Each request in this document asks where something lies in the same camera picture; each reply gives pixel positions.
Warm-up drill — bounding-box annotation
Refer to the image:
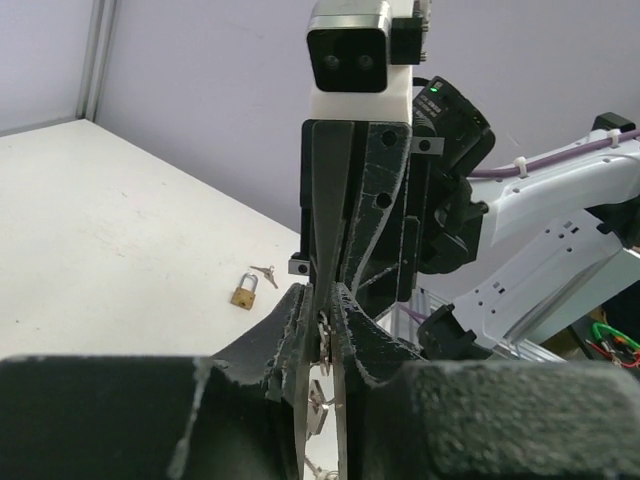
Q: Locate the left aluminium frame post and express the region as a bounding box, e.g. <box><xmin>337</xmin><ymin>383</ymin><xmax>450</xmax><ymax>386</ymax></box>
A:
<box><xmin>75</xmin><ymin>0</ymin><xmax>121</xmax><ymax>122</ymax></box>

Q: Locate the silver keys far right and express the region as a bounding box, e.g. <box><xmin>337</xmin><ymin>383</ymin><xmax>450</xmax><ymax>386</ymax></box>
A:
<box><xmin>250</xmin><ymin>265</ymin><xmax>279</xmax><ymax>289</ymax></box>

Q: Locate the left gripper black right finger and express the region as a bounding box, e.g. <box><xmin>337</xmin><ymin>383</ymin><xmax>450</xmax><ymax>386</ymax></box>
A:
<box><xmin>331</xmin><ymin>283</ymin><xmax>639</xmax><ymax>479</ymax></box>

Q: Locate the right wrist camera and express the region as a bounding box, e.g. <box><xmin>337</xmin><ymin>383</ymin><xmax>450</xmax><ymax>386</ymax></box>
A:
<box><xmin>306</xmin><ymin>0</ymin><xmax>431</xmax><ymax>124</ymax></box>

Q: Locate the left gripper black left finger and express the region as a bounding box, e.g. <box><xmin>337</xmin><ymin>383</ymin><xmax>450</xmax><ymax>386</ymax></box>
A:
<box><xmin>1</xmin><ymin>284</ymin><xmax>313</xmax><ymax>479</ymax></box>

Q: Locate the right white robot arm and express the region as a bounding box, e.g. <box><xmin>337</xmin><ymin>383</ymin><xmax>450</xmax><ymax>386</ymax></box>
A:
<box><xmin>290</xmin><ymin>77</ymin><xmax>639</xmax><ymax>363</ymax></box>

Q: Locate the red cable lock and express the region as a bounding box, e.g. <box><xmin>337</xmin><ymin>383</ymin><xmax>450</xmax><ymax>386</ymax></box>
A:
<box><xmin>292</xmin><ymin>344</ymin><xmax>349</xmax><ymax>480</ymax></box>

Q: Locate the small brass padlock right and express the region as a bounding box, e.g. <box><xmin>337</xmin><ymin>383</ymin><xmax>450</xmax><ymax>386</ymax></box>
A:
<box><xmin>230</xmin><ymin>272</ymin><xmax>259</xmax><ymax>310</ymax></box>

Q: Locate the silver key pair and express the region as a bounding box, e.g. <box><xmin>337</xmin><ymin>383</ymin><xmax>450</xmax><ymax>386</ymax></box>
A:
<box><xmin>306</xmin><ymin>310</ymin><xmax>332</xmax><ymax>440</ymax></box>

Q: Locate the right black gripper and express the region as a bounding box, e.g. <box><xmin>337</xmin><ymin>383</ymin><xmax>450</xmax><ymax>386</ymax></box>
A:
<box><xmin>292</xmin><ymin>119</ymin><xmax>438</xmax><ymax>317</ymax></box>

